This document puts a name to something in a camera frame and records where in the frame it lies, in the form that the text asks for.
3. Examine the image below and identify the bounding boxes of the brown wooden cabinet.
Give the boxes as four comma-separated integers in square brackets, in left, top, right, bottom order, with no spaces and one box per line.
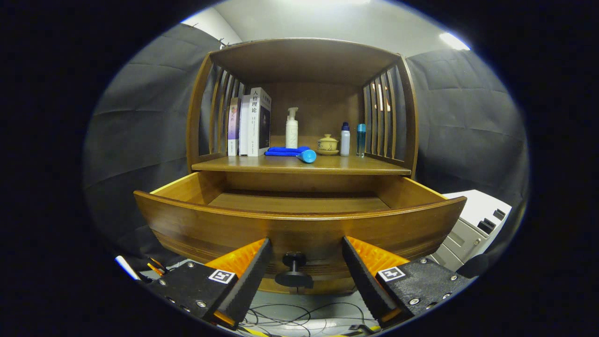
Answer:
[186,37,419,295]

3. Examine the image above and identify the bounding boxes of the white pump bottle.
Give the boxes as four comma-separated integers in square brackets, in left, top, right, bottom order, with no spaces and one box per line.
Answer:
[285,107,299,149]

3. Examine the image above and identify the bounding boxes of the orange handled tool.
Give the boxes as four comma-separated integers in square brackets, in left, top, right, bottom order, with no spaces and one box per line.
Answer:
[147,256,167,277]

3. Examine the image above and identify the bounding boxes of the thin white book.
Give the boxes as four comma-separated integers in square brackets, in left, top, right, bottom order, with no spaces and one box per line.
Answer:
[239,95,251,156]

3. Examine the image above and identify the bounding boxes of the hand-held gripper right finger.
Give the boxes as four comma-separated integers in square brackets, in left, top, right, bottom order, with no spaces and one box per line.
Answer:
[342,235,473,329]

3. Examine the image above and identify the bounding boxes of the beige lidded teacup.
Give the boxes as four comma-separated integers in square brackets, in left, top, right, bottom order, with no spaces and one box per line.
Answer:
[317,134,340,156]

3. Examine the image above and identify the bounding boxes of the wooden countertop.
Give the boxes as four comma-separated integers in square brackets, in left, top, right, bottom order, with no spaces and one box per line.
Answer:
[191,154,412,176]

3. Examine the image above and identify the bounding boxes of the long ceiling light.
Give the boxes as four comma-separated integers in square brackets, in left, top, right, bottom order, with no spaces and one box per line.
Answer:
[439,32,471,51]

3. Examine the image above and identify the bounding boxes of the black floor cables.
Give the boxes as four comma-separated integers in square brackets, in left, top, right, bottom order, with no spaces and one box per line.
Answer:
[241,302,375,337]

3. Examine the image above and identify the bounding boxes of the blue cloth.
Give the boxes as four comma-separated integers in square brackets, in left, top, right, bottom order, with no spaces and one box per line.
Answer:
[264,146,310,157]

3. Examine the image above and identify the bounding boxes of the white book with portrait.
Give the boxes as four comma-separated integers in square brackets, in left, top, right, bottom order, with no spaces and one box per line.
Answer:
[248,87,272,157]

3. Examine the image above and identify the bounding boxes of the purple book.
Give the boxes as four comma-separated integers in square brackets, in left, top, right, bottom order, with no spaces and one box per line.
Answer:
[227,97,241,156]

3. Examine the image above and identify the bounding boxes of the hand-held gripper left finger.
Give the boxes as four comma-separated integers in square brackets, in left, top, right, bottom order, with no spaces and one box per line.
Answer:
[143,237,273,330]

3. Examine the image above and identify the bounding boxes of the brown wooden drawer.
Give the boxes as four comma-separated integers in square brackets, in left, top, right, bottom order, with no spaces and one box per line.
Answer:
[133,171,468,295]

